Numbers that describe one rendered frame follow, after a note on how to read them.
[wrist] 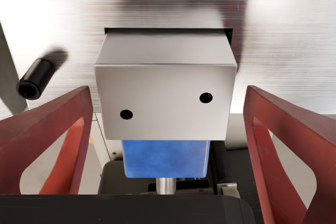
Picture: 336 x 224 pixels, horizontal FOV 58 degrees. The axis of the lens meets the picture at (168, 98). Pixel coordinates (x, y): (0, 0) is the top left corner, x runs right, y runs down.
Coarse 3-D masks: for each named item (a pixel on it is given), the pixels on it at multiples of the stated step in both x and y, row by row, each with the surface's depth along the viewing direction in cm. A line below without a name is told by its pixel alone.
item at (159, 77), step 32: (128, 32) 13; (160, 32) 13; (192, 32) 13; (224, 32) 13; (96, 64) 10; (128, 64) 10; (160, 64) 10; (192, 64) 10; (224, 64) 10; (128, 96) 11; (160, 96) 11; (192, 96) 11; (224, 96) 11; (128, 128) 12; (160, 128) 12; (192, 128) 12; (224, 128) 12; (128, 160) 15; (160, 160) 15; (192, 160) 15; (160, 192) 18
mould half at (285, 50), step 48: (0, 0) 12; (48, 0) 12; (96, 0) 12; (144, 0) 12; (192, 0) 12; (240, 0) 12; (288, 0) 12; (48, 48) 13; (96, 48) 13; (240, 48) 13; (288, 48) 13; (48, 96) 14; (96, 96) 14; (240, 96) 14; (288, 96) 14
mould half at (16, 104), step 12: (0, 24) 21; (0, 36) 20; (0, 48) 20; (0, 60) 20; (12, 60) 21; (0, 72) 20; (12, 72) 21; (0, 84) 19; (12, 84) 20; (0, 96) 19; (12, 96) 20; (0, 108) 19; (12, 108) 20; (24, 108) 21
